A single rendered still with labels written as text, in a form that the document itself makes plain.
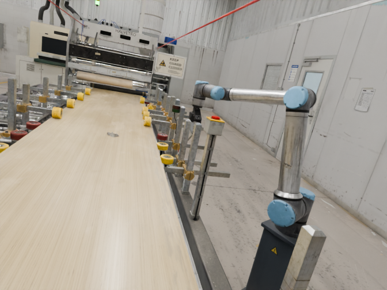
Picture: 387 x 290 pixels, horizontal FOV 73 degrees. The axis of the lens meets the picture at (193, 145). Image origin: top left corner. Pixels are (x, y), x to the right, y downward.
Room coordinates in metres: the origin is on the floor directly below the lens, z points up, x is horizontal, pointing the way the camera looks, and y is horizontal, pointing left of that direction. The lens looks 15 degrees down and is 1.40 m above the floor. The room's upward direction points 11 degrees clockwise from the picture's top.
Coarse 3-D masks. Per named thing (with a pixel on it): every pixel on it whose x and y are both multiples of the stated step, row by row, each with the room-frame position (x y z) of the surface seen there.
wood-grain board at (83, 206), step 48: (96, 96) 3.18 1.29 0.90; (48, 144) 1.28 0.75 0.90; (96, 144) 1.42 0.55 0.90; (144, 144) 1.61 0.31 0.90; (0, 192) 0.76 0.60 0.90; (48, 192) 0.82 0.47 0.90; (96, 192) 0.89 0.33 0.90; (144, 192) 0.96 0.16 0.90; (0, 240) 0.55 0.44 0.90; (48, 240) 0.59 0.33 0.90; (96, 240) 0.63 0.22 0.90; (144, 240) 0.67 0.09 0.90; (0, 288) 0.42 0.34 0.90; (48, 288) 0.45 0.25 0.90; (96, 288) 0.47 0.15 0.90; (144, 288) 0.50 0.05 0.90; (192, 288) 0.52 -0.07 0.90
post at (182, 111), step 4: (180, 108) 1.91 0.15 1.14; (184, 108) 1.91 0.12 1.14; (180, 112) 1.90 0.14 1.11; (184, 112) 1.91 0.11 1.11; (180, 116) 1.91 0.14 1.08; (180, 120) 1.91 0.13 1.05; (180, 124) 1.91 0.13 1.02; (176, 128) 1.93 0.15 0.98; (180, 128) 1.91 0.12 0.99; (176, 132) 1.90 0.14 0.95; (180, 132) 1.91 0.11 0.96; (176, 136) 1.91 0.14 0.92; (176, 140) 1.91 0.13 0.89; (172, 152) 1.91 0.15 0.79; (176, 152) 1.91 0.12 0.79; (172, 156) 1.90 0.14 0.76
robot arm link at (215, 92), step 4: (208, 84) 1.79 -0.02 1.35; (204, 88) 1.77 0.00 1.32; (208, 88) 1.75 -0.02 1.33; (212, 88) 1.73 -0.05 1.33; (216, 88) 1.72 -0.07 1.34; (220, 88) 1.72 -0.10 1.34; (204, 92) 1.76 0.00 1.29; (208, 92) 1.74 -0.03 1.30; (212, 92) 1.72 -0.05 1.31; (216, 92) 1.71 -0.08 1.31; (220, 92) 1.73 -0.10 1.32; (224, 92) 1.76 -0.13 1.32; (204, 96) 1.78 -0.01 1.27; (208, 96) 1.75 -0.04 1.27; (212, 96) 1.72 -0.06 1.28; (216, 96) 1.71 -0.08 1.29; (220, 96) 1.74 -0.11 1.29; (224, 96) 1.79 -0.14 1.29; (216, 100) 1.74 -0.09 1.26
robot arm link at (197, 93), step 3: (198, 81) 1.81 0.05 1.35; (201, 81) 1.80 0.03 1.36; (195, 84) 1.82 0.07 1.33; (198, 84) 1.81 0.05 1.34; (201, 84) 1.80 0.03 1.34; (204, 84) 1.80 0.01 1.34; (195, 87) 1.82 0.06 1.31; (198, 87) 1.80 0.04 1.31; (201, 87) 1.79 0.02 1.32; (195, 90) 1.82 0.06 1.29; (198, 90) 1.80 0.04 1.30; (201, 90) 1.78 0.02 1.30; (195, 93) 1.81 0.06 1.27; (198, 93) 1.80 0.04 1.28; (201, 93) 1.79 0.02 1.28; (195, 96) 1.81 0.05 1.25; (198, 96) 1.80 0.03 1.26; (201, 96) 1.80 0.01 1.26; (201, 99) 1.80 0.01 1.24; (204, 99) 1.83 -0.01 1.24
